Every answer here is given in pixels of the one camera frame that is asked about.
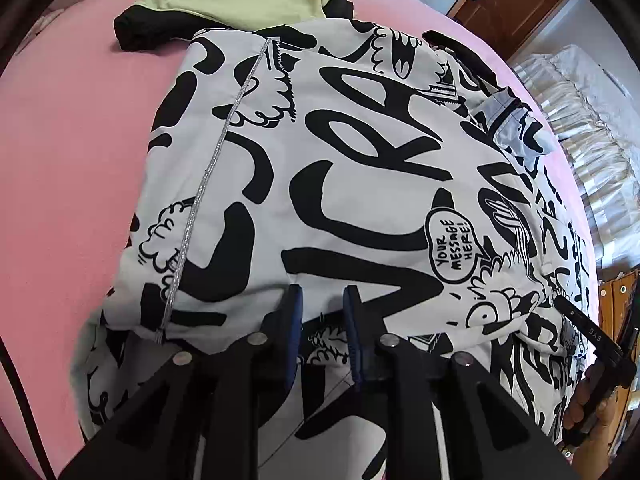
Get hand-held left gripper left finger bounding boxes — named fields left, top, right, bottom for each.
left=60, top=285, right=304, bottom=480

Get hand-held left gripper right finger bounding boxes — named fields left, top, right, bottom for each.
left=342, top=285, right=586, bottom=480

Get person's right hand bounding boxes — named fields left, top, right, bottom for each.
left=564, top=385, right=621, bottom=441

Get white black printed jacket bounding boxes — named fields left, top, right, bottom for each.
left=70, top=17, right=601, bottom=480

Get lace cloth covered furniture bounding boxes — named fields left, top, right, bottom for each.
left=507, top=45, right=640, bottom=281

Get brown wooden door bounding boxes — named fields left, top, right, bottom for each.
left=447, top=0, right=576, bottom=63

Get wooden drawer cabinet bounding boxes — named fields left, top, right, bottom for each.
left=597, top=267, right=640, bottom=411

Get pink bed sheet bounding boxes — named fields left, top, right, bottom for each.
left=0, top=0, right=601, bottom=480

